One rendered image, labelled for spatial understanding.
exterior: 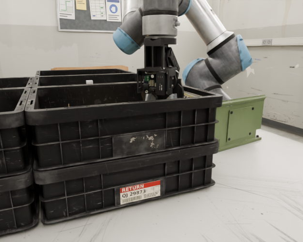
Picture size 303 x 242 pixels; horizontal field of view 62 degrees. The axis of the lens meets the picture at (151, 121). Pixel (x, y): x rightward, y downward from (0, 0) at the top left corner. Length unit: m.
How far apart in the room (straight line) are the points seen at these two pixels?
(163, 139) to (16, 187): 0.28
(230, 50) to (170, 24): 0.43
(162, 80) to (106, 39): 3.35
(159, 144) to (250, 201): 0.25
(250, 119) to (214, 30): 0.34
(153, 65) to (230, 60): 0.46
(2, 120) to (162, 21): 0.34
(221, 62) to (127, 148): 0.56
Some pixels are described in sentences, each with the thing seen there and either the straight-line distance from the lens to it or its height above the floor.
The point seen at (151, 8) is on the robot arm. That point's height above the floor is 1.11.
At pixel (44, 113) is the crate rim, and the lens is 0.46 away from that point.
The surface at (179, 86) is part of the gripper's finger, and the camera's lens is 0.58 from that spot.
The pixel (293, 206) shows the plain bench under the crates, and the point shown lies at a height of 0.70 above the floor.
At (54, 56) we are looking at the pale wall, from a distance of 3.72.
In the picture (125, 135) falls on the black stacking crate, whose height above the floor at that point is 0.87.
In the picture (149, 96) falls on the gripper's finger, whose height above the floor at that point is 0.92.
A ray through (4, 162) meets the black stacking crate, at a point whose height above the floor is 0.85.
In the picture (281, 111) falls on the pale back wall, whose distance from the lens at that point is 3.74.
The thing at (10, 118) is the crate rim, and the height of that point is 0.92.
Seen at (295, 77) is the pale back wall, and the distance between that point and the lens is 3.60.
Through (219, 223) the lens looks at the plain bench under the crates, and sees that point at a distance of 0.55.
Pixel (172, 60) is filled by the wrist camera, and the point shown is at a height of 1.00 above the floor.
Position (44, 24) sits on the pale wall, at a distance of 3.73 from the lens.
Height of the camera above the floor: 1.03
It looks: 16 degrees down
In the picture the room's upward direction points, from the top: straight up
